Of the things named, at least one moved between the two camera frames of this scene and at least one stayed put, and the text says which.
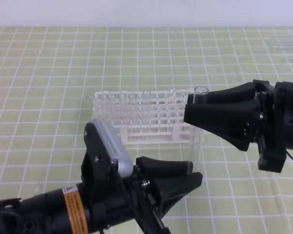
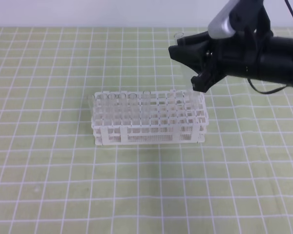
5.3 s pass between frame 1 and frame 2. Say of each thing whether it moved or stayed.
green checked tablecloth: stayed
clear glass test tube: moved
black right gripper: moved
